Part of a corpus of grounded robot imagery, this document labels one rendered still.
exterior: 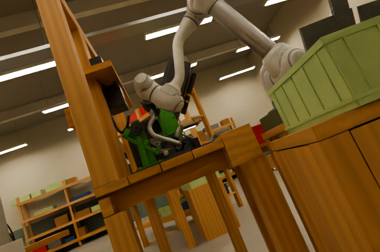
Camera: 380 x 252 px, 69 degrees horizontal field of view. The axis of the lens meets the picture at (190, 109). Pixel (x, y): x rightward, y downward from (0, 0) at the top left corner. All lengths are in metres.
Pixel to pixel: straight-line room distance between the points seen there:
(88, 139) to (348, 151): 0.94
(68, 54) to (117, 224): 0.75
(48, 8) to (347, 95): 1.28
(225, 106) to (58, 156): 6.73
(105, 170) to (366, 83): 0.94
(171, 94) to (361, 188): 1.00
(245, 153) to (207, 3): 0.78
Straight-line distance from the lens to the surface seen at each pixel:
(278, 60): 1.42
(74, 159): 11.25
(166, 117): 1.85
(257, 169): 1.22
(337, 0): 0.87
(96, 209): 10.46
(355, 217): 0.69
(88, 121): 1.24
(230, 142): 1.20
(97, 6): 5.92
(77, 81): 1.31
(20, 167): 11.83
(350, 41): 0.73
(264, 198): 1.23
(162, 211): 5.48
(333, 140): 0.67
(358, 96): 0.68
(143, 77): 1.47
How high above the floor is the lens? 0.79
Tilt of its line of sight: 12 degrees up
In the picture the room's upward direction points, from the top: 22 degrees counter-clockwise
